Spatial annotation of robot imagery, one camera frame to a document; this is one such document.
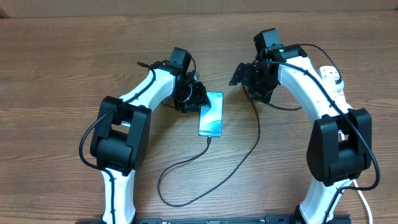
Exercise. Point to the smartphone with blue screen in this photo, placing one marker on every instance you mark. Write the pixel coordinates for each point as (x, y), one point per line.
(211, 117)

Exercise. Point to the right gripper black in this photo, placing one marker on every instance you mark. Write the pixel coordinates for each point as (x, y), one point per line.
(244, 74)

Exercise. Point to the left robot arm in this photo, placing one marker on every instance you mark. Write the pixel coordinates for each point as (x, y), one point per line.
(121, 130)

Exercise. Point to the white charger plug adapter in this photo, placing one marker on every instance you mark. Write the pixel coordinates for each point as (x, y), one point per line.
(332, 84)

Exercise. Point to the white power strip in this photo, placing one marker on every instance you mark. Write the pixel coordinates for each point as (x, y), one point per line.
(330, 76)

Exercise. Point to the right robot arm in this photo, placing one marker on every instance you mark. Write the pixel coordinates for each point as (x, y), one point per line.
(339, 148)

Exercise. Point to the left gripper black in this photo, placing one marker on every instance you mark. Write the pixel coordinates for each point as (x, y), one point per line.
(201, 98)

